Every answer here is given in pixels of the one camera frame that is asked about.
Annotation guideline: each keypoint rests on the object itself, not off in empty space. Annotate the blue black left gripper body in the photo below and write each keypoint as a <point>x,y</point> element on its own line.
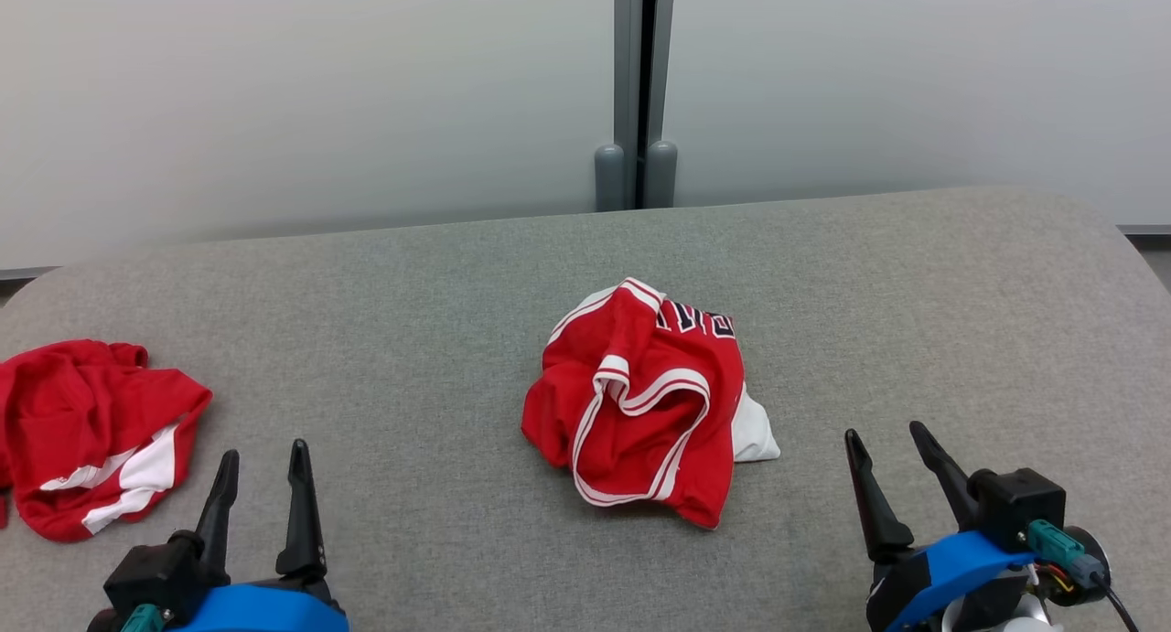
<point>265,609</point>

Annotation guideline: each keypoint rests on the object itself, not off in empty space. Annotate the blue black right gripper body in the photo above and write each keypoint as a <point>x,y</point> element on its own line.
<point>951,568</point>

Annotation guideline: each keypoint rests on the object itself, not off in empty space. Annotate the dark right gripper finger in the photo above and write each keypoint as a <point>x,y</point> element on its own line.
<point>942,472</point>
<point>874,504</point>

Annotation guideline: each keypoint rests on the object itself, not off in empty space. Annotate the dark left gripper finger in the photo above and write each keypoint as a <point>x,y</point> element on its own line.
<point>300,522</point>
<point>220,513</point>

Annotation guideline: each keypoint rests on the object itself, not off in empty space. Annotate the red shorts with white stripes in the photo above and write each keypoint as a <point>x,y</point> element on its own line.
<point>73,403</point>

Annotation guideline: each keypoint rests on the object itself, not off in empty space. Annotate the red white jersey shirt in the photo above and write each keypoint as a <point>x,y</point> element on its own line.
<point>640,431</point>

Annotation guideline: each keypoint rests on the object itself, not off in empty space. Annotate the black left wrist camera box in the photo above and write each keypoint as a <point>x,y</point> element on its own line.
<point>151,577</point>

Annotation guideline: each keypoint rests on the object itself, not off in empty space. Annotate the grey cylindrical post cap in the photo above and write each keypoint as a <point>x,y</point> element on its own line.
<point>660,175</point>
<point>609,179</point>

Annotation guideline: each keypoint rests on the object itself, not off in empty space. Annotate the grey partition post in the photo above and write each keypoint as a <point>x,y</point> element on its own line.
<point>628,65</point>

